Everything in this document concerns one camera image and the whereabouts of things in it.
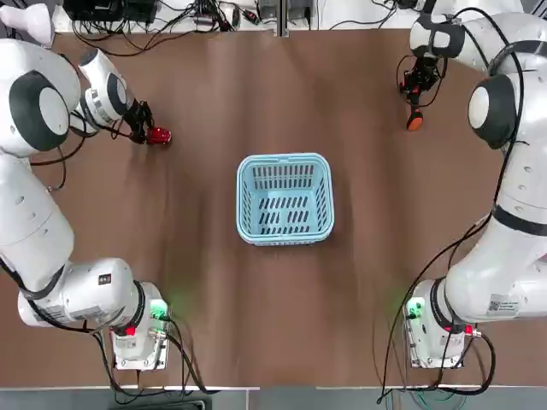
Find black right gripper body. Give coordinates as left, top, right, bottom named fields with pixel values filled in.
left=412, top=53, right=445, bottom=82

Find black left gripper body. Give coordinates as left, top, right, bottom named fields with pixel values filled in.
left=123, top=98, right=151, bottom=130

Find red toy car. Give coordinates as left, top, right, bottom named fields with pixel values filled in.
left=145, top=126, right=174, bottom=147

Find orange black barcode scanner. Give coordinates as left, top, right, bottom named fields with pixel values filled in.
left=398, top=63, right=426, bottom=132

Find light blue plastic basket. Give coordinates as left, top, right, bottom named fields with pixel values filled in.
left=235, top=152, right=336, bottom=248

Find black box device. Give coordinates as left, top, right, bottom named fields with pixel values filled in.
left=67, top=0, right=159, bottom=23

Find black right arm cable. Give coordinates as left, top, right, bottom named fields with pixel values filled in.
left=377, top=7, right=533, bottom=405

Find cable hub with plugs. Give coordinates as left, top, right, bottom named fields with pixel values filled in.
left=192, top=0, right=241, bottom=32

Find aluminium frame post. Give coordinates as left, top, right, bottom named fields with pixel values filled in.
left=274, top=0, right=291, bottom=38

